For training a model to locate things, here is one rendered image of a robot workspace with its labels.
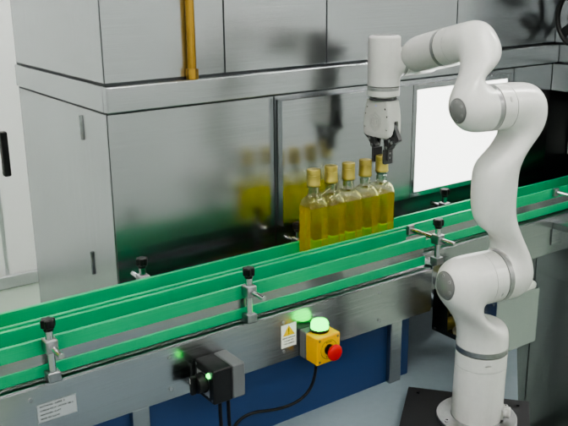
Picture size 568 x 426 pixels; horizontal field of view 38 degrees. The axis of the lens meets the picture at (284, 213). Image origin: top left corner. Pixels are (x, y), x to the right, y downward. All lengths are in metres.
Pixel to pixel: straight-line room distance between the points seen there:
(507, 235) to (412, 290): 0.41
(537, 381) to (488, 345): 1.35
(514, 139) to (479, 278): 0.31
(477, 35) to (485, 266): 0.50
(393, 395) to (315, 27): 0.98
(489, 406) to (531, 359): 1.26
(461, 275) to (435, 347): 0.67
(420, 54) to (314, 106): 0.37
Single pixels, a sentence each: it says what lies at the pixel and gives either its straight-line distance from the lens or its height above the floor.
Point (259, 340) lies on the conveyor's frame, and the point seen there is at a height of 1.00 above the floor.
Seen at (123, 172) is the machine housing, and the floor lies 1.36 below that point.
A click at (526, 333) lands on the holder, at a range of 2.30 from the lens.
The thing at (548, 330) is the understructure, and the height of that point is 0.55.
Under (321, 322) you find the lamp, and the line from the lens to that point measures 1.93.
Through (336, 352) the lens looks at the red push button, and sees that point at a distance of 1.93.
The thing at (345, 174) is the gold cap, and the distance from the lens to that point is 2.13.
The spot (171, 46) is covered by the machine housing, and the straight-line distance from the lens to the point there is 1.97.
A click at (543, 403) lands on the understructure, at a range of 3.29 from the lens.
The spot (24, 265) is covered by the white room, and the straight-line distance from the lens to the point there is 5.19.
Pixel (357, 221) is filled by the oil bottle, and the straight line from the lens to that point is 2.16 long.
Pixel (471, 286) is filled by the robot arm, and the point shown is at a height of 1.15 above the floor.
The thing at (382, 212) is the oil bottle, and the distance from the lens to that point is 2.22.
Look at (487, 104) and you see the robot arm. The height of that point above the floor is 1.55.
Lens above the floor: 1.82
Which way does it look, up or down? 17 degrees down
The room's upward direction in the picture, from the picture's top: 1 degrees counter-clockwise
